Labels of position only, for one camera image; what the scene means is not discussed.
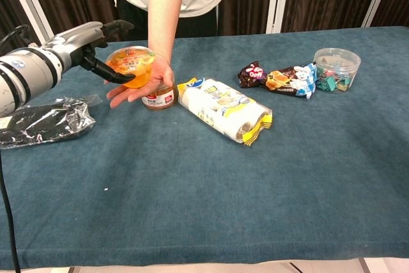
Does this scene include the dark brown snack packet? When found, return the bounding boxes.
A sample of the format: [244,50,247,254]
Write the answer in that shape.
[237,60,268,89]

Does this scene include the person's bare hand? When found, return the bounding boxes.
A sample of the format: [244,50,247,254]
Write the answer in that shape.
[106,52,175,109]

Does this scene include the yellow white bread package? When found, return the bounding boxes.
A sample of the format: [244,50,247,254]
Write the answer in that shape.
[176,77,274,147]

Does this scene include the red labelled sauce jar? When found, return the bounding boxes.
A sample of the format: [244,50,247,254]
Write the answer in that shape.
[141,83,178,111]

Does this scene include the clear plastic candy tub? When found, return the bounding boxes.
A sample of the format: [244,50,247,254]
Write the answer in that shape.
[313,47,362,94]

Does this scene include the black cable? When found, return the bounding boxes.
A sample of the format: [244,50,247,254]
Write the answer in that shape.
[0,151,22,273]

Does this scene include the person's bare forearm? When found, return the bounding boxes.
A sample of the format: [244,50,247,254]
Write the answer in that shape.
[147,0,185,63]

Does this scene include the teal table cloth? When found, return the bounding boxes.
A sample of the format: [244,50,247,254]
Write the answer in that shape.
[0,25,409,270]

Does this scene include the black item in clear bag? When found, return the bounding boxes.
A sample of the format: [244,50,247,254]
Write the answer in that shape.
[0,94,104,150]

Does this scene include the brown blue cake packet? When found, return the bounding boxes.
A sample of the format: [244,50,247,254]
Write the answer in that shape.
[265,62,318,99]

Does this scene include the orange jelly cup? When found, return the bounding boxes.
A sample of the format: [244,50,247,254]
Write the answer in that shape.
[105,45,157,90]

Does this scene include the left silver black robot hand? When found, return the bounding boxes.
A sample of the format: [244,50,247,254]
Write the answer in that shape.
[42,20,136,85]

